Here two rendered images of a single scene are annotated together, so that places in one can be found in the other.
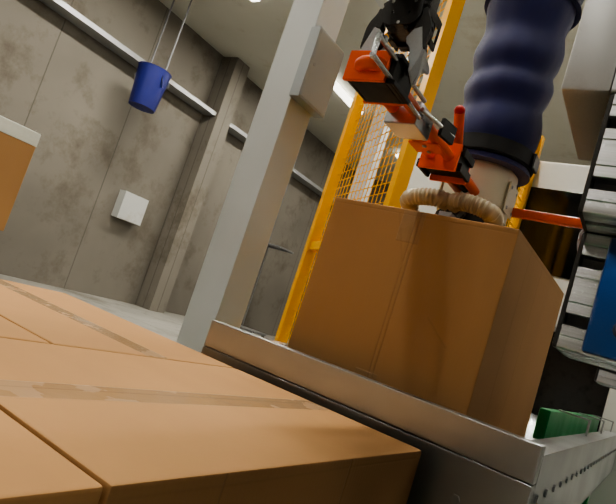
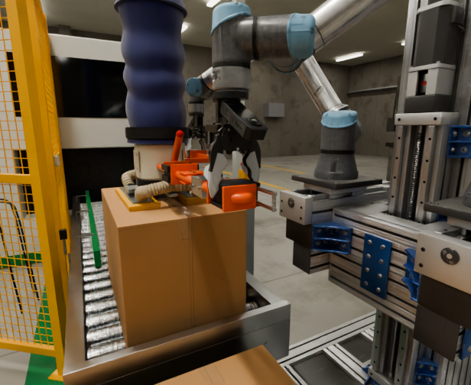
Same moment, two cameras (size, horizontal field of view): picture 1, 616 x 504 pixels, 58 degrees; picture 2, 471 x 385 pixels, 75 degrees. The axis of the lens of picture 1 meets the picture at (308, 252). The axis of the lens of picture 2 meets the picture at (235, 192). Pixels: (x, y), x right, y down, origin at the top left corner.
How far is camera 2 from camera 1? 0.92 m
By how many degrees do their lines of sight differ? 64
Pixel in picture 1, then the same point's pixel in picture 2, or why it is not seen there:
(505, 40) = (160, 50)
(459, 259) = (222, 236)
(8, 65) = not seen: outside the picture
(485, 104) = (160, 104)
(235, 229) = not seen: outside the picture
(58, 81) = not seen: outside the picture
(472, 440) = (267, 319)
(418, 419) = (242, 328)
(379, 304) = (183, 280)
